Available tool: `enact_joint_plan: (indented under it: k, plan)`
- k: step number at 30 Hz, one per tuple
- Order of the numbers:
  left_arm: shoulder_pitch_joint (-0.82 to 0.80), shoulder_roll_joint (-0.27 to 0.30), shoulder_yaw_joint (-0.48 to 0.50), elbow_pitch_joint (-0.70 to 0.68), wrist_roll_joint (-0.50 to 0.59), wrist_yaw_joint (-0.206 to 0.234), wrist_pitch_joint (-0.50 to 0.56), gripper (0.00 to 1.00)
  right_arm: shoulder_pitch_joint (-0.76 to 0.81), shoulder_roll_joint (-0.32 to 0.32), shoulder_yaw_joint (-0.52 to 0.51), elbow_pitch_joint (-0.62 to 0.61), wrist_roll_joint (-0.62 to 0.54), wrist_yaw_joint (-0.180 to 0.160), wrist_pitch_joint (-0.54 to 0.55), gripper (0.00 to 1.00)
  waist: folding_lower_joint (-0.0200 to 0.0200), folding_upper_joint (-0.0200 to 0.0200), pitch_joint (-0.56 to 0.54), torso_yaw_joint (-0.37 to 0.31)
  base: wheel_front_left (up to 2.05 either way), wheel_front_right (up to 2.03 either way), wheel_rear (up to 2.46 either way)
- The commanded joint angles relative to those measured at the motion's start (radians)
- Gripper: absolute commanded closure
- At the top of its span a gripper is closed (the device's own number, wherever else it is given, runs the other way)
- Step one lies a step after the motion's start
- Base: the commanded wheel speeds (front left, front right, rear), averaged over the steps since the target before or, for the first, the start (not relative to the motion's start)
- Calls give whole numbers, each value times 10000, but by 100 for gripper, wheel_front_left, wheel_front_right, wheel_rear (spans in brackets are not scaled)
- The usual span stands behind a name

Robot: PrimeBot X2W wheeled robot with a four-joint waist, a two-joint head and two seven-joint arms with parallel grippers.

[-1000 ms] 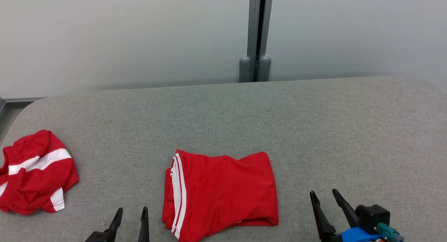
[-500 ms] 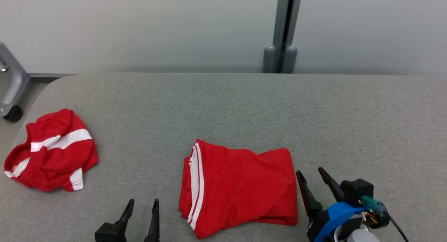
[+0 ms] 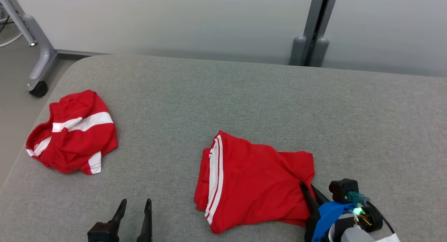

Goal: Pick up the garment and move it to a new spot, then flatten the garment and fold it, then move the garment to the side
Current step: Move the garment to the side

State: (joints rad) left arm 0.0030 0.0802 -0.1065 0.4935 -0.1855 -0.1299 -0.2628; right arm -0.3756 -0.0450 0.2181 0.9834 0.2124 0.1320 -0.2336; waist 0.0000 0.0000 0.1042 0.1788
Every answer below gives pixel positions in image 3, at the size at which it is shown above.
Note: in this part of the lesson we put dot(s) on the red shorts with white stripes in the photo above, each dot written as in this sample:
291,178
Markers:
73,144

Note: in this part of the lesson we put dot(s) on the red and white t-shirt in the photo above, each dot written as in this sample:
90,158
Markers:
255,182

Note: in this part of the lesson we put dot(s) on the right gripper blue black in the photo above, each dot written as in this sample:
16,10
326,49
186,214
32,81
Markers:
324,221

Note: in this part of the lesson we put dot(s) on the grey partition post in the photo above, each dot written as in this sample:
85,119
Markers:
316,25

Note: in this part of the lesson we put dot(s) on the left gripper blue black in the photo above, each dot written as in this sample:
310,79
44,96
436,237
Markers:
103,233

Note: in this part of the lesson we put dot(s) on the grey cart leg with caster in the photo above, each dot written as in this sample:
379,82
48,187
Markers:
38,50

